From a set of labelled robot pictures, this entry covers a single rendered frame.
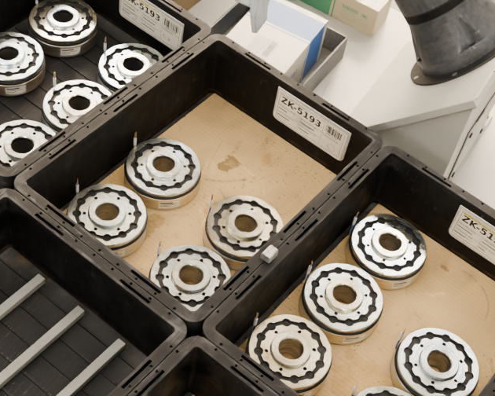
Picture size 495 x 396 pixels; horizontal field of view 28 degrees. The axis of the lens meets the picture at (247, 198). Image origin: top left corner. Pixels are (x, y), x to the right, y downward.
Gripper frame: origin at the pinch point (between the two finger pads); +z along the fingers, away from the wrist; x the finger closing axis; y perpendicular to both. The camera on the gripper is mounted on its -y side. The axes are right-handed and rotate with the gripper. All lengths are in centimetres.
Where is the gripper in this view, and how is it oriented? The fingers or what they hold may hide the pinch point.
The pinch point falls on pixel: (286, 11)
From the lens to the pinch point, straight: 129.0
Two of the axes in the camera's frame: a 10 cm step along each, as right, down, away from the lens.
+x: -4.5, 5.4, -7.1
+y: -8.9, -1.9, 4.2
